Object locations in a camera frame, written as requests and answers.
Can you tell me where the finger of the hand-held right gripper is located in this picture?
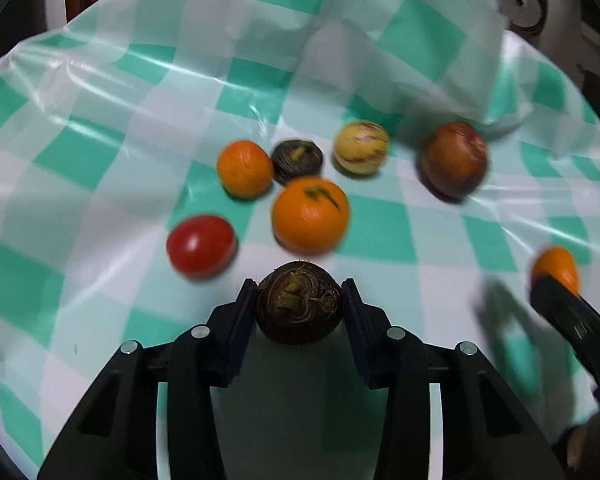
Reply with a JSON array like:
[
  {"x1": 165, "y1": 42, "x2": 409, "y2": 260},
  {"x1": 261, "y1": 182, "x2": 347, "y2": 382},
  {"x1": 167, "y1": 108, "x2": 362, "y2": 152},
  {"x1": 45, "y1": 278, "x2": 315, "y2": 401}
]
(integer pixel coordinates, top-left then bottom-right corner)
[{"x1": 529, "y1": 271, "x2": 600, "y2": 392}]

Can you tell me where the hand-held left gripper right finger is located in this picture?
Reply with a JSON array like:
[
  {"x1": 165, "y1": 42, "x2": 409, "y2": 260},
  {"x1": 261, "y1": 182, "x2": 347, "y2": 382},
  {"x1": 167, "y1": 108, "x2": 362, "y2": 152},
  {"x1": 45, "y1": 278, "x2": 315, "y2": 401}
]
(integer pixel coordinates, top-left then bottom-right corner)
[{"x1": 341, "y1": 278, "x2": 566, "y2": 480}]

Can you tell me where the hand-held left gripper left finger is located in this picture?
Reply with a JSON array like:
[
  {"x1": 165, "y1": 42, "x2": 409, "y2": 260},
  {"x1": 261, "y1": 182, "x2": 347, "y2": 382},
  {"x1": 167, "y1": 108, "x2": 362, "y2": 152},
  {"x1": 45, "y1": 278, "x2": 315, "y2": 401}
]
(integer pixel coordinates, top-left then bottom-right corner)
[{"x1": 37, "y1": 279, "x2": 260, "y2": 480}]

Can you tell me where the large dark purple mangosteen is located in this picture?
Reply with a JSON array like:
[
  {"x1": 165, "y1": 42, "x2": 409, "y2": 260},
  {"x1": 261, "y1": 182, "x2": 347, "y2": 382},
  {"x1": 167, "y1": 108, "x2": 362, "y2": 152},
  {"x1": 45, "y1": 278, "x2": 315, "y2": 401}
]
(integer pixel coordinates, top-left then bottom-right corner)
[{"x1": 256, "y1": 261, "x2": 345, "y2": 346}]

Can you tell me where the red tomato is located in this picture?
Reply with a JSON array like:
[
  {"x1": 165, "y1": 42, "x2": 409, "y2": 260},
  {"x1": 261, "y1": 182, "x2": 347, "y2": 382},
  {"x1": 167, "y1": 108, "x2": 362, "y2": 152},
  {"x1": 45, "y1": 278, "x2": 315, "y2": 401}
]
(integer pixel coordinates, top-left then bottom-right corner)
[{"x1": 166, "y1": 215, "x2": 238, "y2": 278}]

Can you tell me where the large orange with dark mark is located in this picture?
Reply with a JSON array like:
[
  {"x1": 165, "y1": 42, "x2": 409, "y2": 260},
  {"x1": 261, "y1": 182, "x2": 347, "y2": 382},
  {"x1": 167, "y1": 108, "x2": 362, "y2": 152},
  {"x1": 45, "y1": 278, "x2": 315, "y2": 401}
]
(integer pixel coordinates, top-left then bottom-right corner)
[{"x1": 271, "y1": 177, "x2": 351, "y2": 254}]

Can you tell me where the small orange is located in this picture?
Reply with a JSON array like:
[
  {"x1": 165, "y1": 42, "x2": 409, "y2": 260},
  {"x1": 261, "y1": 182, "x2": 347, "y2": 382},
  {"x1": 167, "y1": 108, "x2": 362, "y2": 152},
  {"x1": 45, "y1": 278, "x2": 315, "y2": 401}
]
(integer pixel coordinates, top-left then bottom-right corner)
[{"x1": 216, "y1": 140, "x2": 275, "y2": 199}]

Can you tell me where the small dark purple mangosteen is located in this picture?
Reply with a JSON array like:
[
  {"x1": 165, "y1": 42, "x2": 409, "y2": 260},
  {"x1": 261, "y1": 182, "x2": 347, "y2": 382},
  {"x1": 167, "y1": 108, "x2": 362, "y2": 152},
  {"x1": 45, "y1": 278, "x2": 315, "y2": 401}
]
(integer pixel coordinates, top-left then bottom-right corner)
[{"x1": 271, "y1": 139, "x2": 324, "y2": 185}]

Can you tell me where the striped yellow pepino melon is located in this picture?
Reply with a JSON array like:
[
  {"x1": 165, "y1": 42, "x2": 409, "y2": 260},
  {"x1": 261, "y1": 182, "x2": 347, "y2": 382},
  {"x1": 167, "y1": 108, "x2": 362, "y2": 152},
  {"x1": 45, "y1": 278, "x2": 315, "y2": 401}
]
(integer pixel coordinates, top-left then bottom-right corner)
[{"x1": 333, "y1": 120, "x2": 391, "y2": 176}]

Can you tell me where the red-brown onion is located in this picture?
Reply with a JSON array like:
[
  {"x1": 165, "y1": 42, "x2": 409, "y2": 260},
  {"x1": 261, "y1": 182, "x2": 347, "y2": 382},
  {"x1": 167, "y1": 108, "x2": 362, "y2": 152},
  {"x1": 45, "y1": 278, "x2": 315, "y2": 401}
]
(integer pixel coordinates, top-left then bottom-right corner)
[{"x1": 419, "y1": 121, "x2": 490, "y2": 201}]

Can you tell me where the green white checked tablecloth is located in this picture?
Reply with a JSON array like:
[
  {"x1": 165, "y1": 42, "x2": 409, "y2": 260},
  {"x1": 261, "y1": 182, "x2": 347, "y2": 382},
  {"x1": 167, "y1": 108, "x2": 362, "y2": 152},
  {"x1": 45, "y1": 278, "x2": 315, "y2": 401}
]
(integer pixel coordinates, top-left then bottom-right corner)
[{"x1": 0, "y1": 0, "x2": 600, "y2": 480}]

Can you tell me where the grey round fixture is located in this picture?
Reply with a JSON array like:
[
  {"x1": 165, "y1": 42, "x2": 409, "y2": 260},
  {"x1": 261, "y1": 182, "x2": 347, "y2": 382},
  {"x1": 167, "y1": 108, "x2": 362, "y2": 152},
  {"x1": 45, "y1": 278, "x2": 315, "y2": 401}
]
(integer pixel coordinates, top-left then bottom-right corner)
[{"x1": 487, "y1": 0, "x2": 551, "y2": 38}]

